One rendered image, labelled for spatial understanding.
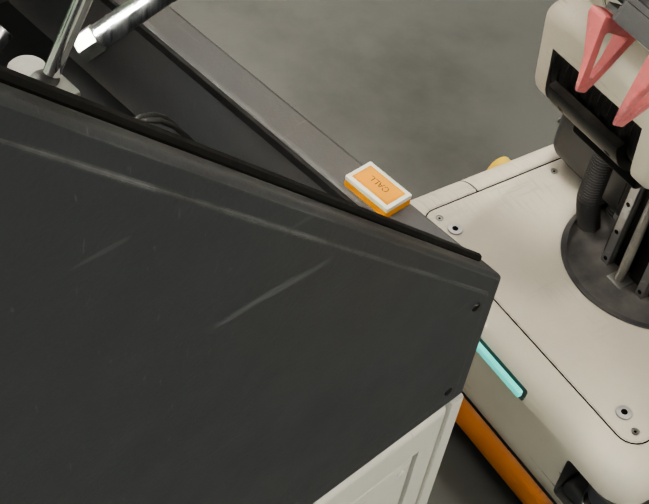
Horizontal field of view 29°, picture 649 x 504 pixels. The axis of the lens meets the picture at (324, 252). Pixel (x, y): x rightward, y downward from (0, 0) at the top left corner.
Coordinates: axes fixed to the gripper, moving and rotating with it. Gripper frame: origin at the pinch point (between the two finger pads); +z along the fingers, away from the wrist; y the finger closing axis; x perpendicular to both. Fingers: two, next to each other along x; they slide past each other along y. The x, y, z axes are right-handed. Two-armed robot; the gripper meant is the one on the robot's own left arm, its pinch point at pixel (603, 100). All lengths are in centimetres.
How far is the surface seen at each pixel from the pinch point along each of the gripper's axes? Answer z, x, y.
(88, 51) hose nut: 8.7, -45.3, -10.2
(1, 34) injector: 14, -45, -21
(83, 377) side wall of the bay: 12, -58, 16
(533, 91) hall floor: 46, 130, -85
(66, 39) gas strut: -5, -65, 13
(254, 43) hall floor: 67, 89, -124
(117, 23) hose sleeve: 6.0, -44.3, -9.9
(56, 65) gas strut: -4, -65, 13
